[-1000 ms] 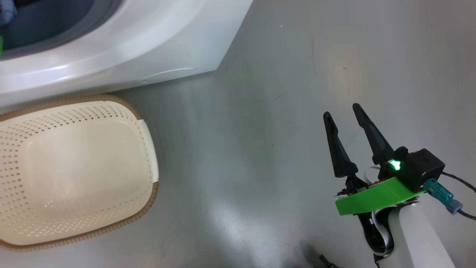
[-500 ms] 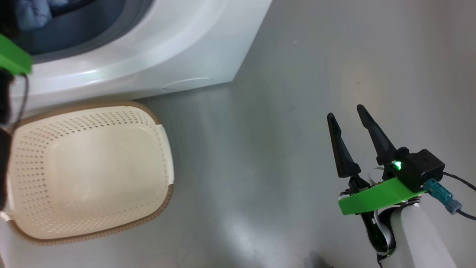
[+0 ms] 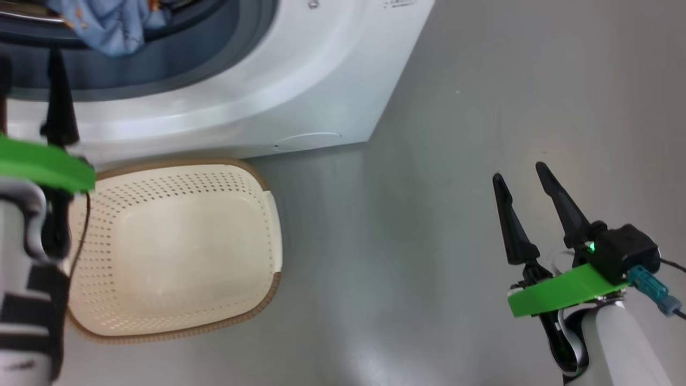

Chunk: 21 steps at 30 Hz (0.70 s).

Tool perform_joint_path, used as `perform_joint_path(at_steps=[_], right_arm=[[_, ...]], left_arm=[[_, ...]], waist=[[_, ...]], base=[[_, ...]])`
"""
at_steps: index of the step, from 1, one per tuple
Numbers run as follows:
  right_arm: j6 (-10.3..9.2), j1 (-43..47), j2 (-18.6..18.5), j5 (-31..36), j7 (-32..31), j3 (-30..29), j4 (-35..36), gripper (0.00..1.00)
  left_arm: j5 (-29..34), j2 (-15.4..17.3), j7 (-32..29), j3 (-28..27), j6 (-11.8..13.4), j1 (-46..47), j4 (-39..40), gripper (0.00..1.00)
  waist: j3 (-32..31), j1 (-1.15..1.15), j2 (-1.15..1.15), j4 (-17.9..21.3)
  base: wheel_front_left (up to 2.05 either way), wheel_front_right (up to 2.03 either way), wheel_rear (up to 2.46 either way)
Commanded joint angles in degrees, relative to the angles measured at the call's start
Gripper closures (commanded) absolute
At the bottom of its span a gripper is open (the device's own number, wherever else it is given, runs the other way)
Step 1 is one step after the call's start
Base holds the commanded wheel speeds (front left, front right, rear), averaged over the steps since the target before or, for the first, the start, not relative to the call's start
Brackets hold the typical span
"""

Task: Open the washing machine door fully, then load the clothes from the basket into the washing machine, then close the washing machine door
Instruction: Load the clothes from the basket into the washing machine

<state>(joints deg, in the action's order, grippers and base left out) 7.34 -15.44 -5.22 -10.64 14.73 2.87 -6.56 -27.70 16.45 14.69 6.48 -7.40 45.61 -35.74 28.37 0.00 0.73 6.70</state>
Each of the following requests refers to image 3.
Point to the round white filter cover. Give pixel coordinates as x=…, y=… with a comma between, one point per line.
x=308, y=142

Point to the teal right camera connector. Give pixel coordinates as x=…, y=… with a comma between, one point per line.
x=651, y=284

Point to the blue cartoon print garment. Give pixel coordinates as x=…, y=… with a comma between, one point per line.
x=112, y=27

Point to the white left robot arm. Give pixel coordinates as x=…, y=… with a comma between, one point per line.
x=16, y=332

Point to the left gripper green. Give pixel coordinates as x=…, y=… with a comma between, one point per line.
x=43, y=163

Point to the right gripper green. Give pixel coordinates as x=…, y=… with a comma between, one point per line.
x=563, y=292

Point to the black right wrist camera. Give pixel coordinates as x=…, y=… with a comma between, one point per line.
x=627, y=252

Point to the white front-load washing machine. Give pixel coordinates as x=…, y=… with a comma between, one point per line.
x=321, y=69

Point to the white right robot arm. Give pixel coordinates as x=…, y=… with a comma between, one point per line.
x=621, y=348

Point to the cream perforated laundry basket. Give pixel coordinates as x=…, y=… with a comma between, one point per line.
x=177, y=252

